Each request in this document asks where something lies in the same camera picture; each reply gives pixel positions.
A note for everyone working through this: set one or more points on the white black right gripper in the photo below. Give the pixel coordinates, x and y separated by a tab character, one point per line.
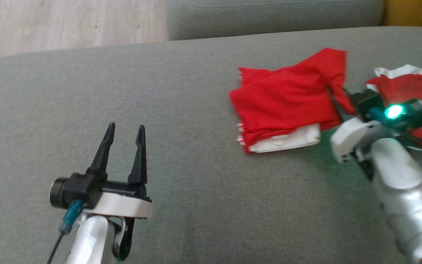
353	137

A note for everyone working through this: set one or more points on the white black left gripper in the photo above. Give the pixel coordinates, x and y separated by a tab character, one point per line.
123	205

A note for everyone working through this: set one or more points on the red jersey with number print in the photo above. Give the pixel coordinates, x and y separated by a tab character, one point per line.
284	102

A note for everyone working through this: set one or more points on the red shorts with white stripe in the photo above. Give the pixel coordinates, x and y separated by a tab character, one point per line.
412	88

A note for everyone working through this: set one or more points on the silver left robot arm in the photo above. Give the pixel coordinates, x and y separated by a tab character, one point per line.
93	242

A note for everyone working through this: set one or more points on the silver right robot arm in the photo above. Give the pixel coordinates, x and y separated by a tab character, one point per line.
405	194

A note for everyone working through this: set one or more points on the grey sofa seat cushion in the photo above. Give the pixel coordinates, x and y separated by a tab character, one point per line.
196	128

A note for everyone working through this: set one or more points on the grey sofa back cushion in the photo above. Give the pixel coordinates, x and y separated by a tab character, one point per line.
269	18

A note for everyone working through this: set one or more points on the yellow cushion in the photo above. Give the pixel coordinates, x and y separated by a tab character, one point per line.
416	13

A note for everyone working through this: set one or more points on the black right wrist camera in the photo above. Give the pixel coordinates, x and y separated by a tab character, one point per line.
390	110

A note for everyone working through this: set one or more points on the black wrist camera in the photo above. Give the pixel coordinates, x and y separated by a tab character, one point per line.
75	189
390	110

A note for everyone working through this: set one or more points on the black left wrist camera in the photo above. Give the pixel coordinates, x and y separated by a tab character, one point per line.
75	189

